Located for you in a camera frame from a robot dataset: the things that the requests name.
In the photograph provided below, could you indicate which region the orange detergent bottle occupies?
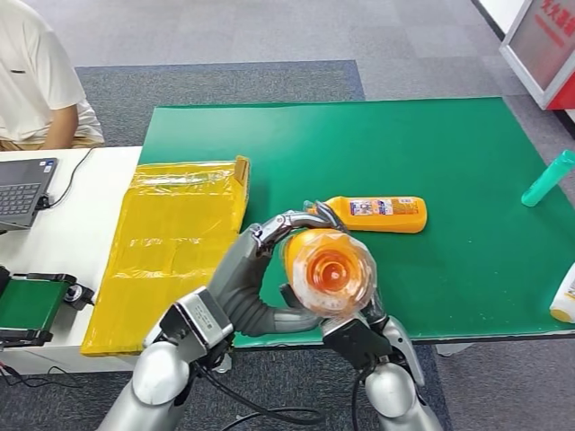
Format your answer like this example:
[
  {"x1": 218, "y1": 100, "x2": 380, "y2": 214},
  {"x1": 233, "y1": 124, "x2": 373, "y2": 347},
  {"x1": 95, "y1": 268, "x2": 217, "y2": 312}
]
[
  {"x1": 307, "y1": 196, "x2": 428, "y2": 235},
  {"x1": 281, "y1": 228, "x2": 378, "y2": 320}
]

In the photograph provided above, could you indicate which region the red and white display stand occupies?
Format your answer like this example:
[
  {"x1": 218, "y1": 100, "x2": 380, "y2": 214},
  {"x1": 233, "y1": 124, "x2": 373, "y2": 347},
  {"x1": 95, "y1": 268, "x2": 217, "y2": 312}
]
[{"x1": 499, "y1": 0, "x2": 575, "y2": 112}]

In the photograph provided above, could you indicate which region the green table mat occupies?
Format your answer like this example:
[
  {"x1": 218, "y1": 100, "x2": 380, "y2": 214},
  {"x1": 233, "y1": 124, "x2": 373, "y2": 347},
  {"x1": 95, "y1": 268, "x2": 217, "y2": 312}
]
[{"x1": 139, "y1": 96, "x2": 575, "y2": 350}]

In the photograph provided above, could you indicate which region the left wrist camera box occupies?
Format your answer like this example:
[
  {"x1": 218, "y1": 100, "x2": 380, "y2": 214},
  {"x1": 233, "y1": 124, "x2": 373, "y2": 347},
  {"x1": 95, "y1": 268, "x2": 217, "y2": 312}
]
[{"x1": 143, "y1": 286, "x2": 235, "y2": 359}]

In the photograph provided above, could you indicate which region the teal plastic bottle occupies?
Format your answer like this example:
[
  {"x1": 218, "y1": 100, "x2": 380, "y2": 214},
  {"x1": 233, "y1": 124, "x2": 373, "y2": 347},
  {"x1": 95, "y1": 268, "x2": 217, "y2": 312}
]
[{"x1": 521, "y1": 149, "x2": 575, "y2": 208}]

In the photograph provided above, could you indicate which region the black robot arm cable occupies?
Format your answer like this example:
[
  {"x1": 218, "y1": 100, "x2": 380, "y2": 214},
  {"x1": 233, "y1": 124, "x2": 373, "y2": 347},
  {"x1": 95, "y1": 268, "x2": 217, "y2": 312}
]
[{"x1": 194, "y1": 361, "x2": 326, "y2": 431}]

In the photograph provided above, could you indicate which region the small green belt conveyor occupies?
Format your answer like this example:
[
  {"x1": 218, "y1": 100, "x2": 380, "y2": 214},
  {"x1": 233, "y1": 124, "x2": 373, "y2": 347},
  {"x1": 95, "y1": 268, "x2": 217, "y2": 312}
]
[{"x1": 0, "y1": 266, "x2": 96, "y2": 348}]

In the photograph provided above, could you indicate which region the white and yellow bottle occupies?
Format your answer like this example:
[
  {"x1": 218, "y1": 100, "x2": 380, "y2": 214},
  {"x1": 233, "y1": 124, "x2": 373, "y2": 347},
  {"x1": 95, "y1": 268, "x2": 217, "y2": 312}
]
[{"x1": 549, "y1": 263, "x2": 575, "y2": 325}]

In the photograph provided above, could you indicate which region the black laptop cable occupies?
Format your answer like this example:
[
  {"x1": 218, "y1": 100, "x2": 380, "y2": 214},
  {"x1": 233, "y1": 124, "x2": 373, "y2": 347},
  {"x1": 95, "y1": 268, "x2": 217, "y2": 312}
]
[{"x1": 36, "y1": 147, "x2": 94, "y2": 211}]

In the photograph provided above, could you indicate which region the yellow plastic sheet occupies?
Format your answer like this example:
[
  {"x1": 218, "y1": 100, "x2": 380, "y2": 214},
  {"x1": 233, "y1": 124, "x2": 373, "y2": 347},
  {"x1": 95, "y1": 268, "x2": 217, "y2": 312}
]
[{"x1": 80, "y1": 155, "x2": 251, "y2": 357}]

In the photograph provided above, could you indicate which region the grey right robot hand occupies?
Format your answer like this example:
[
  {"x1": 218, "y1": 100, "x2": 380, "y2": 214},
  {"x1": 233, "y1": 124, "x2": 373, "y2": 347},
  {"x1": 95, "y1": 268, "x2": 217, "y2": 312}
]
[{"x1": 358, "y1": 290, "x2": 388, "y2": 329}]

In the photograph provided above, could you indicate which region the person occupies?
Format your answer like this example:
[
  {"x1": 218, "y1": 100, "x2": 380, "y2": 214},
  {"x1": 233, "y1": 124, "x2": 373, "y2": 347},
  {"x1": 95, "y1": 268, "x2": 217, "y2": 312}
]
[{"x1": 0, "y1": 0, "x2": 106, "y2": 152}]

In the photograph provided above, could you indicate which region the grey laptop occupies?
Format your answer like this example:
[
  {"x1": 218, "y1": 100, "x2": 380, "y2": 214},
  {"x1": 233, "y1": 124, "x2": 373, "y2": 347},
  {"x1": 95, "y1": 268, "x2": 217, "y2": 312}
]
[{"x1": 0, "y1": 157, "x2": 59, "y2": 233}]

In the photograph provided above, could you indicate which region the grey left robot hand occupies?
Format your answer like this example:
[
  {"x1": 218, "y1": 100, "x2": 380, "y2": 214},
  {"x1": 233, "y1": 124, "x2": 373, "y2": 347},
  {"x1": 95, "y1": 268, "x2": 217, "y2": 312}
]
[{"x1": 208, "y1": 201, "x2": 348, "y2": 339}]

